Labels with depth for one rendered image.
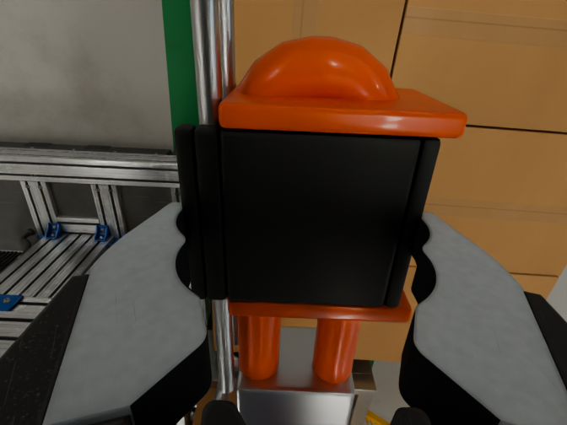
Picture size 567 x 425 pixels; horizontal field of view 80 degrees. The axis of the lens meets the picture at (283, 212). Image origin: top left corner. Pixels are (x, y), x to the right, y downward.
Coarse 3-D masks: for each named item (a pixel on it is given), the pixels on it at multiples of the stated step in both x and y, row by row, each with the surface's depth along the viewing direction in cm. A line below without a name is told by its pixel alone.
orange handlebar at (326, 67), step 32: (256, 64) 11; (288, 64) 11; (320, 64) 11; (352, 64) 11; (288, 96) 11; (320, 96) 11; (352, 96) 11; (384, 96) 11; (256, 320) 16; (320, 320) 17; (352, 320) 16; (256, 352) 17; (320, 352) 17; (352, 352) 17
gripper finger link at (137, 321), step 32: (160, 224) 11; (128, 256) 9; (160, 256) 9; (96, 288) 8; (128, 288) 8; (160, 288) 8; (96, 320) 7; (128, 320) 7; (160, 320) 7; (192, 320) 7; (96, 352) 6; (128, 352) 6; (160, 352) 6; (192, 352) 6; (64, 384) 6; (96, 384) 6; (128, 384) 6; (160, 384) 6; (192, 384) 7; (64, 416) 5; (96, 416) 5; (160, 416) 6
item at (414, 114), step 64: (256, 128) 10; (320, 128) 10; (384, 128) 10; (448, 128) 10; (256, 192) 11; (320, 192) 11; (384, 192) 11; (256, 256) 12; (320, 256) 12; (384, 256) 12; (384, 320) 14
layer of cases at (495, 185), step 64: (256, 0) 66; (320, 0) 66; (384, 0) 66; (448, 0) 66; (512, 0) 66; (384, 64) 71; (448, 64) 71; (512, 64) 71; (512, 128) 79; (448, 192) 85; (512, 192) 85; (512, 256) 94
